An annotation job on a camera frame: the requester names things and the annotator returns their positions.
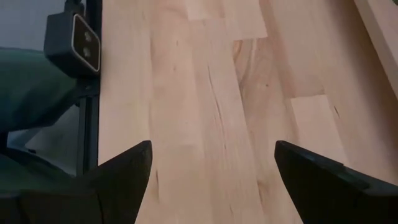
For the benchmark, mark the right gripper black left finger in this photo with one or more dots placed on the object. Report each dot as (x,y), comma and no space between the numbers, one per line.
(124,186)

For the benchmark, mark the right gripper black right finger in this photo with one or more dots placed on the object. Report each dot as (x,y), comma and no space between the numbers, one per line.
(326,193)

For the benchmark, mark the green cloth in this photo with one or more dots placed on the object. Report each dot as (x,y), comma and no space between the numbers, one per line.
(31,87)

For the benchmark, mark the black aluminium table frame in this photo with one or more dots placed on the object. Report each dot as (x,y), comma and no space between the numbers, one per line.
(88,130)

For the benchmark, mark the black table-level camera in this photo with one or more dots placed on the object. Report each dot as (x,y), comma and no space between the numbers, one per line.
(71,46)

